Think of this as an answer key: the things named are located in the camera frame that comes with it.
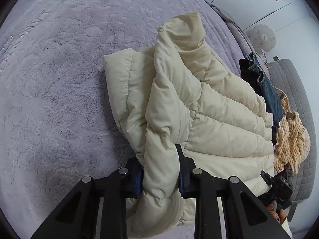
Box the floral round pillow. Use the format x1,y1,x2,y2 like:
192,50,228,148
248,24,276,53

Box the black garment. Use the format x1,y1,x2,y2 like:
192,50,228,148
238,57,279,145

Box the lavender plush bed blanket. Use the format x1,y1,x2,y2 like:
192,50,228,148
1,0,243,238

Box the person's right hand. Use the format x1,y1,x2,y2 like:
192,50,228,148
266,204,287,225

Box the blue denim jeans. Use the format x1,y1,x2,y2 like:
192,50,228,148
245,52,285,130

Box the cream quilted down jacket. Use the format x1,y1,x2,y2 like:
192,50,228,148
104,12,274,238

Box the white wardrobe doors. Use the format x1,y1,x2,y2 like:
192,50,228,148
189,0,319,61

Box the beige cable-knit sweater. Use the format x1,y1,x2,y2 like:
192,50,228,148
274,93,311,176

